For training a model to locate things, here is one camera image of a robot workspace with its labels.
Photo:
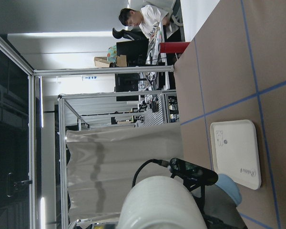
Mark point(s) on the cream plastic cup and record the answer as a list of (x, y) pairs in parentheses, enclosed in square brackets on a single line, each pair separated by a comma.
[(160, 203)]

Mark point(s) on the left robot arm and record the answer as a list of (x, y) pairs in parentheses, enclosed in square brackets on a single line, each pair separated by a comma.
[(222, 200)]

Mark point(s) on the red cylinder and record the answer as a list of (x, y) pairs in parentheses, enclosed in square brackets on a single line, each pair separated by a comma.
[(173, 47)]

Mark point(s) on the seated person white shirt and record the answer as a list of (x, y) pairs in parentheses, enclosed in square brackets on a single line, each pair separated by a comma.
[(147, 19)]

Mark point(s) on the white serving tray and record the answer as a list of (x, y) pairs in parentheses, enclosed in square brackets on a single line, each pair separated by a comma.
[(235, 152)]

